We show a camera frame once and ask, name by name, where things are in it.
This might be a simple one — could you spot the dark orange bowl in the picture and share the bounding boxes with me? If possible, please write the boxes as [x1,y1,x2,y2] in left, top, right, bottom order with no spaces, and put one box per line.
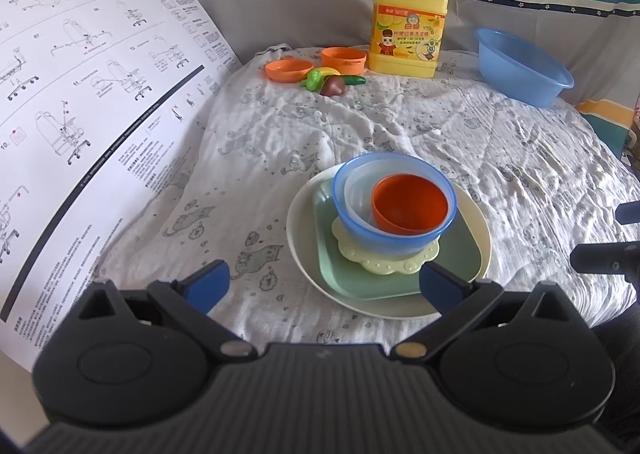
[371,174,450,237]

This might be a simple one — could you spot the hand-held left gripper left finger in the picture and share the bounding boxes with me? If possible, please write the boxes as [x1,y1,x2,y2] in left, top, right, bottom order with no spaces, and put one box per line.
[74,259,259,365]

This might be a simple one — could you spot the green square plate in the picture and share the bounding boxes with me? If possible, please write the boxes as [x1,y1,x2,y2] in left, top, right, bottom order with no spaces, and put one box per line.
[312,179,489,301]

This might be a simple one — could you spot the clear plastic bowl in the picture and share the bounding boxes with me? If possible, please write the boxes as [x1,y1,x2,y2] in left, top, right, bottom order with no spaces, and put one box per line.
[344,161,436,235]

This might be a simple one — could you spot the green toy vegetable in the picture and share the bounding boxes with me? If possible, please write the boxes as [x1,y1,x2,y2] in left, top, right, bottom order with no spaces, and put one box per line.
[299,70,326,93]

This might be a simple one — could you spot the blue transparent bowl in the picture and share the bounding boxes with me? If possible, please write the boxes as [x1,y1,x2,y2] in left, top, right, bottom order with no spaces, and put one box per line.
[333,152,459,257]

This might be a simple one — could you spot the orange toy pot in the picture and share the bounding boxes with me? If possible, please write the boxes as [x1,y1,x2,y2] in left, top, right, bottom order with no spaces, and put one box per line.
[320,47,369,77]

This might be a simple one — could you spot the white round plate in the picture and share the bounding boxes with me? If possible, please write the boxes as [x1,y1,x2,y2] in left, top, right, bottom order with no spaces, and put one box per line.
[286,165,494,320]

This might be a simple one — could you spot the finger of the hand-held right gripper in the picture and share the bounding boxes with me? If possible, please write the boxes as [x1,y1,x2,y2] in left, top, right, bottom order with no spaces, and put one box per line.
[569,242,640,281]
[614,201,640,225]

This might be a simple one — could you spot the orange toy plate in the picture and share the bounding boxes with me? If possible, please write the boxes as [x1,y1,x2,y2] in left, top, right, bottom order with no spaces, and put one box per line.
[264,58,315,83]

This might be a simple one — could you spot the yellow detergent pump bottle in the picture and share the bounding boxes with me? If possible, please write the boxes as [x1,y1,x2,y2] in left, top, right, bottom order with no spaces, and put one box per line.
[369,0,450,80]

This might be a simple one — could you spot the white cat-print blanket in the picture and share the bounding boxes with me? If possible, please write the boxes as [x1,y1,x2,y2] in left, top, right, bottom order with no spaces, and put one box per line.
[97,44,640,353]

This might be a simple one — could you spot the white instruction sheet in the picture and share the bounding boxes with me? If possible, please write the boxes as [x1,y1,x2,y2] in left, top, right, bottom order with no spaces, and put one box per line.
[0,0,244,388]

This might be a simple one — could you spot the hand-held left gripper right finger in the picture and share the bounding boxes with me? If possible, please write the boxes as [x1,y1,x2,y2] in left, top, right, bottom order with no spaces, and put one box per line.
[391,262,584,363]

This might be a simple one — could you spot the yellow flower-shaped plate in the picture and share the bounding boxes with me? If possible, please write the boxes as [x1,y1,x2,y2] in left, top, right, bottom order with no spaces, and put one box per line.
[330,216,442,277]

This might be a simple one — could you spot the blue plastic basin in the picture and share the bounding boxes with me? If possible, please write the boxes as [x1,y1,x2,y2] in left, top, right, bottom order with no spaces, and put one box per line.
[473,28,576,109]

